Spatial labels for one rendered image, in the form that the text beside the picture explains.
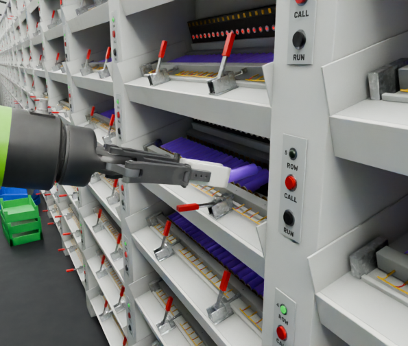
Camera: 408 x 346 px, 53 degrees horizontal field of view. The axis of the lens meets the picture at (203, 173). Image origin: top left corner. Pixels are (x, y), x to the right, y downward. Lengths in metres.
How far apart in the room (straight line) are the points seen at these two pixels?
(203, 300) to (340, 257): 0.39
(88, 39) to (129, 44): 0.70
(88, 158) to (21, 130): 0.08
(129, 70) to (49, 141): 0.59
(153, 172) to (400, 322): 0.31
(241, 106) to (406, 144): 0.25
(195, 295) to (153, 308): 0.34
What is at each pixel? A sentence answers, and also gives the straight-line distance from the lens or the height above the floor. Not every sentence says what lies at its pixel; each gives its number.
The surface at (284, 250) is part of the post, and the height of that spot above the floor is 0.92.
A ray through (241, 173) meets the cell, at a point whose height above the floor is 0.98.
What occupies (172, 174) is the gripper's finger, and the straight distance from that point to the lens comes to 0.52.
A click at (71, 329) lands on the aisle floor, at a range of 2.03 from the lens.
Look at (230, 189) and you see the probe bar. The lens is 0.71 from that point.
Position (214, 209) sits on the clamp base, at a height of 0.91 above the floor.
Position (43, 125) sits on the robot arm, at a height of 1.07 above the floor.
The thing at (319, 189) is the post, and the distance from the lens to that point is 0.45.
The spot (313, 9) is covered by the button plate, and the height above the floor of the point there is 1.19.
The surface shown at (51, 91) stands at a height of 0.98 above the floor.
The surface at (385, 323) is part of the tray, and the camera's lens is 0.46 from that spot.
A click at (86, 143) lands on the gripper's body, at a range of 0.50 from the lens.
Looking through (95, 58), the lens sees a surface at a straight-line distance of 1.75.
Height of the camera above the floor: 1.14
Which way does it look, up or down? 15 degrees down
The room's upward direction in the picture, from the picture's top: straight up
